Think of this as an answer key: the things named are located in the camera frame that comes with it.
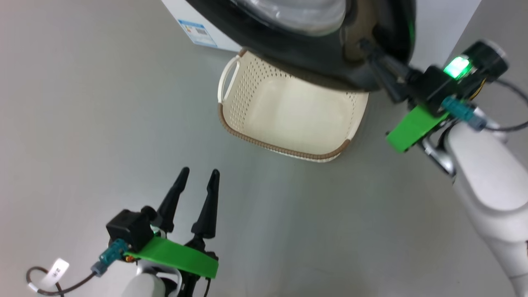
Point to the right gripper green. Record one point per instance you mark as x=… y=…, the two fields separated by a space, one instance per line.
x=412 y=130

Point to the white front-load washing machine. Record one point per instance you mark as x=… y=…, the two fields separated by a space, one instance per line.
x=173 y=8

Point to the black round glass washer door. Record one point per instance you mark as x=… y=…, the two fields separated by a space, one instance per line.
x=288 y=49

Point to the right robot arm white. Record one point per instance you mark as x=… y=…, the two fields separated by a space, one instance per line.
x=486 y=173

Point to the cream perforated laundry basket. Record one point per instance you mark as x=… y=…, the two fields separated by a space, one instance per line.
x=288 y=111

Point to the blue energy label sticker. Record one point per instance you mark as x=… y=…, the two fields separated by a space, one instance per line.
x=198 y=33

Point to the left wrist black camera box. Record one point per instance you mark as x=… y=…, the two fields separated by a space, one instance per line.
x=128 y=229

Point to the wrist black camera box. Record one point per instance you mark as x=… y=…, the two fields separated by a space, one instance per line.
x=128 y=229
x=433 y=86

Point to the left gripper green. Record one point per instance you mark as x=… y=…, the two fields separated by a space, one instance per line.
x=177 y=255

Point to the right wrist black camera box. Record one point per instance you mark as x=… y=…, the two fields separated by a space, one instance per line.
x=433 y=86

